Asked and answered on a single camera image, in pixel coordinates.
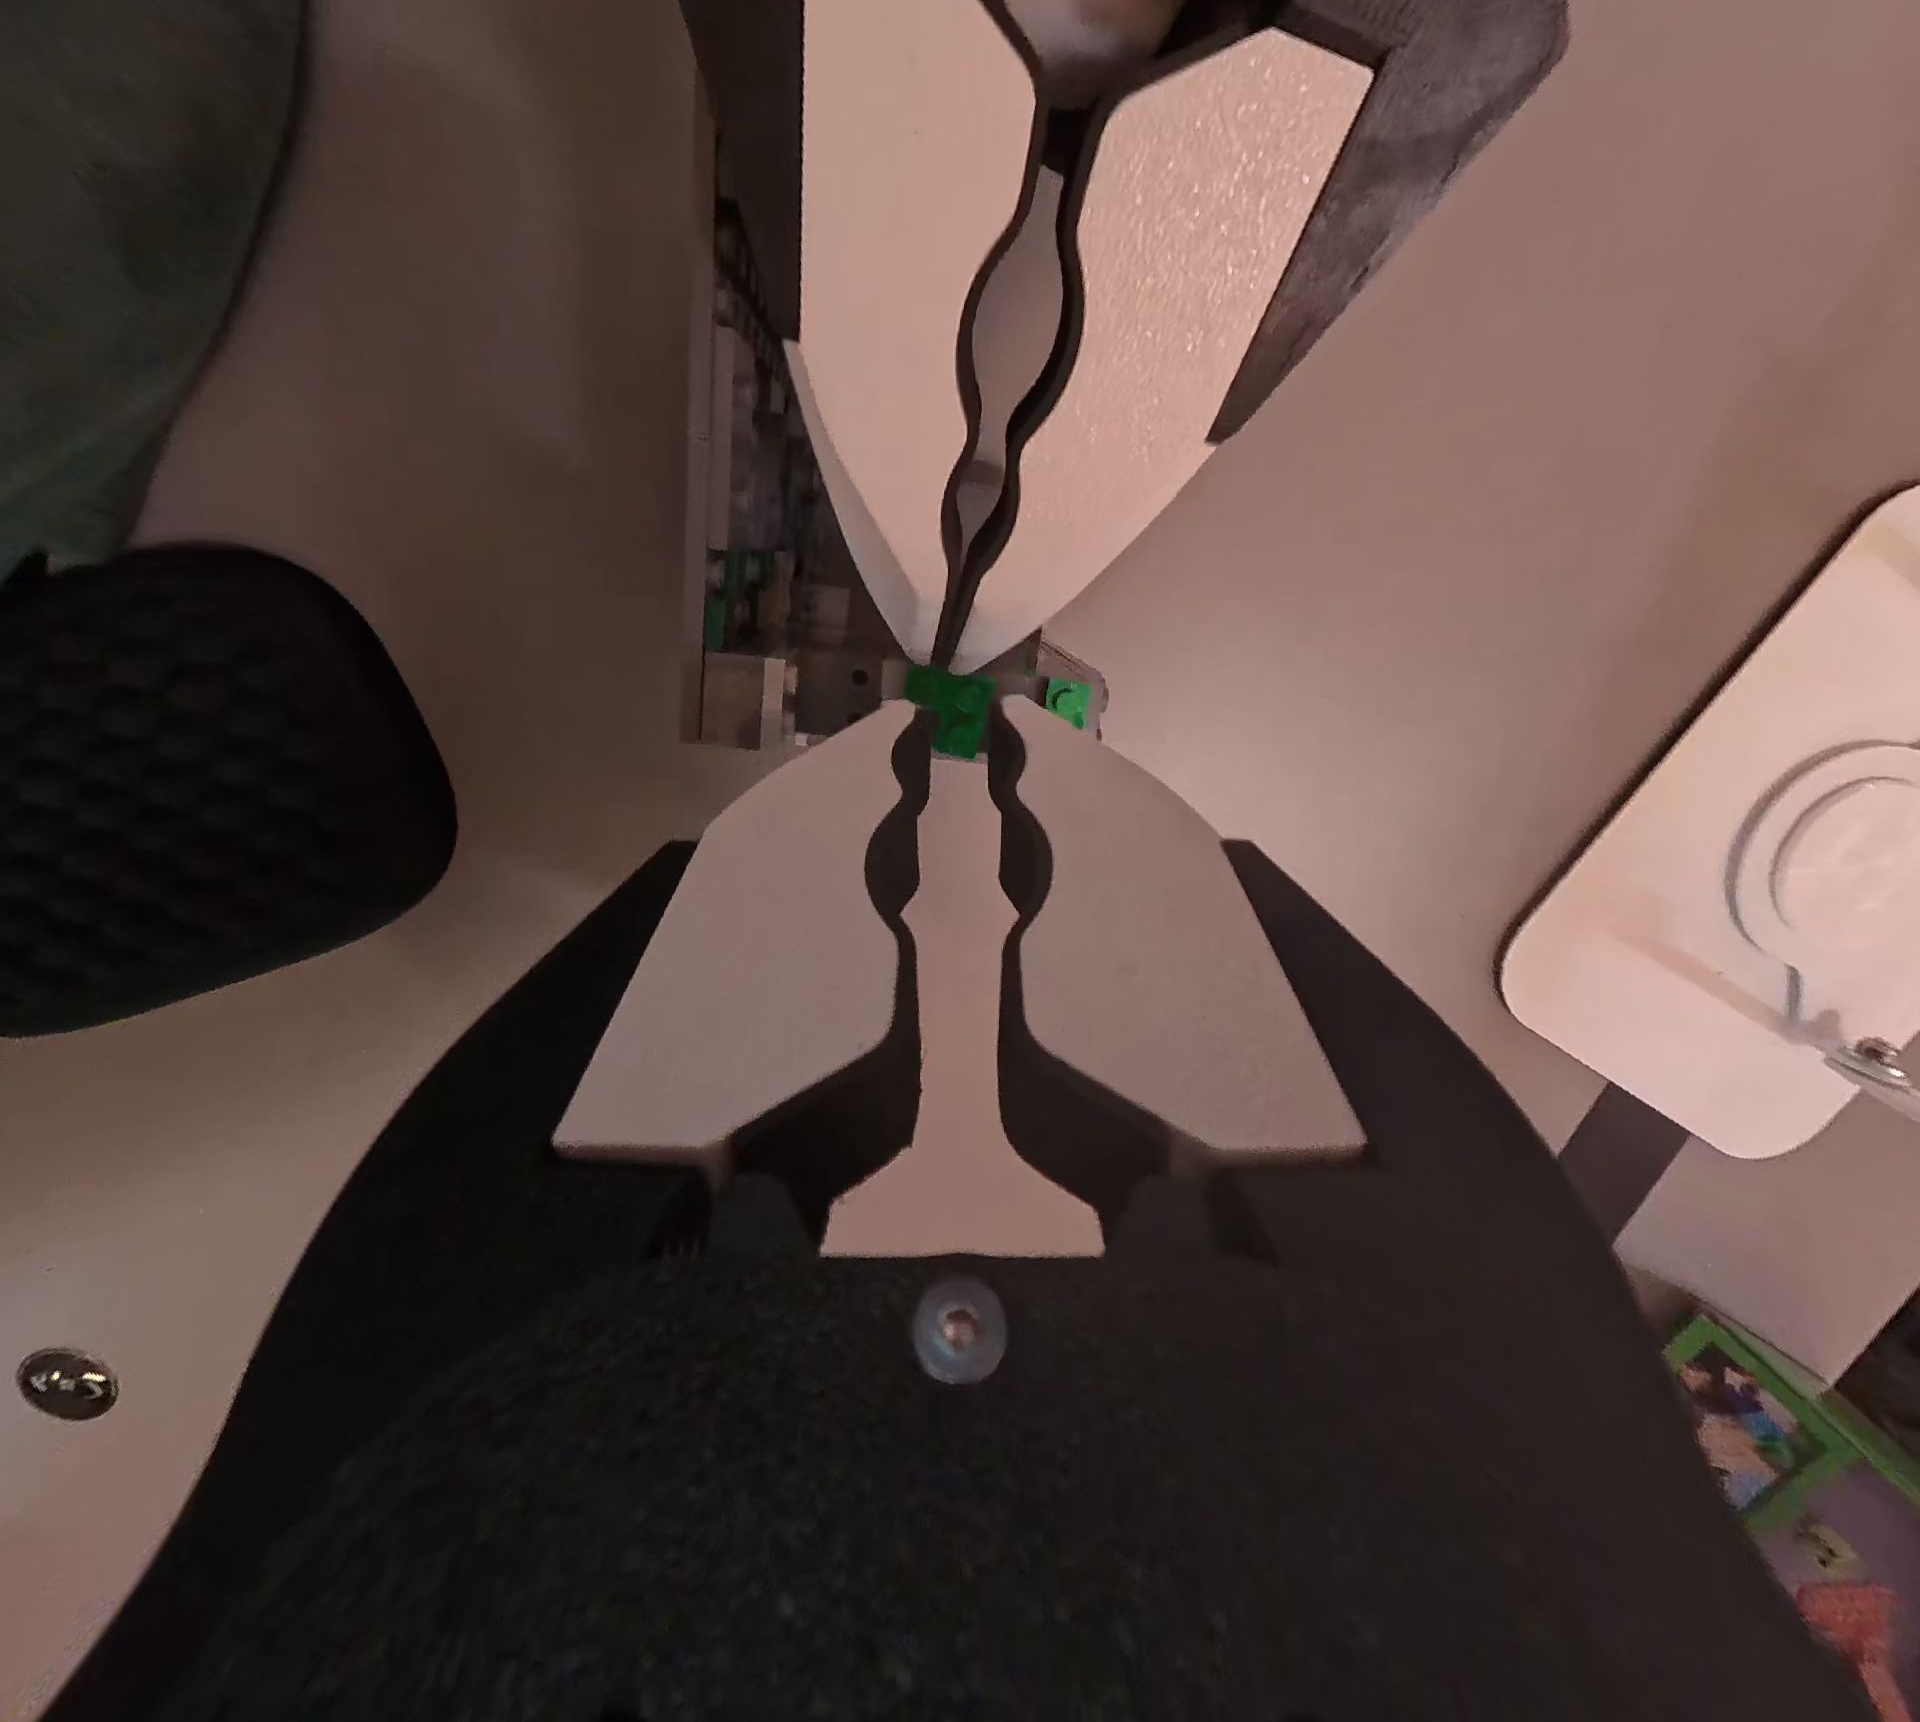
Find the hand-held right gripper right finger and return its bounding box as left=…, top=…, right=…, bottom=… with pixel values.
left=992, top=694, right=1374, bottom=1255

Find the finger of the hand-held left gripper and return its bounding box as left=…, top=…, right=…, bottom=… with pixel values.
left=951, top=23, right=1382, bottom=673
left=784, top=0, right=1043, bottom=671

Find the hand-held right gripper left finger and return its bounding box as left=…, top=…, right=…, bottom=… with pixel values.
left=547, top=695, right=931, bottom=1255

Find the grey brick build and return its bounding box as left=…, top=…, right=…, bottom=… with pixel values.
left=692, top=138, right=1112, bottom=751

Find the small green brick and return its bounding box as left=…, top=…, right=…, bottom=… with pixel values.
left=903, top=659, right=1000, bottom=762

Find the white and wooden book stand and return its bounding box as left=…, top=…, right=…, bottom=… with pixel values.
left=1500, top=483, right=1920, bottom=1161

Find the round black desk button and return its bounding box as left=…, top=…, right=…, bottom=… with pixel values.
left=14, top=1346, right=121, bottom=1423

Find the black mesh chair armrest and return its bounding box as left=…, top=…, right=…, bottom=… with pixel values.
left=0, top=543, right=459, bottom=1041

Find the person's green sweatshirt torso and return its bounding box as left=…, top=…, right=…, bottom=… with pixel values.
left=0, top=0, right=323, bottom=554

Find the green toy brick set box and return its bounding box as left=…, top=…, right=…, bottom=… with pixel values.
left=1662, top=1307, right=1920, bottom=1693

